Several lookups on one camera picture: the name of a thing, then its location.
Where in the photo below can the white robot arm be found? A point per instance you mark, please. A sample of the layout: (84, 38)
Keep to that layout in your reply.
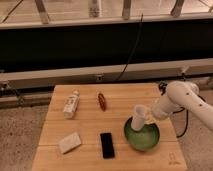
(183, 94)

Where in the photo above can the black rectangular phone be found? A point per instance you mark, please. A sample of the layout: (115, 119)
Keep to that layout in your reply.
(107, 145)

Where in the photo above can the brown red oblong snack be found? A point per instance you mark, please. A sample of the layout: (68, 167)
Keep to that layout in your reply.
(102, 101)

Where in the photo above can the white plastic bottle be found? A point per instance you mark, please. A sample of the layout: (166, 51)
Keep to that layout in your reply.
(71, 105)

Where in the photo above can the wooden table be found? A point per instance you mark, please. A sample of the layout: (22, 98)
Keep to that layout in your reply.
(84, 131)

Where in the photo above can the white sponge block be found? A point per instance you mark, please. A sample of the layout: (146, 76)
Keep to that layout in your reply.
(69, 142)

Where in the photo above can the long metal rail frame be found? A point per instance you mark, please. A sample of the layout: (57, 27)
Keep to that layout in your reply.
(100, 74)

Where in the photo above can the green ceramic bowl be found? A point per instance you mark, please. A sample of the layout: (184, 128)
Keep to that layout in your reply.
(143, 140)

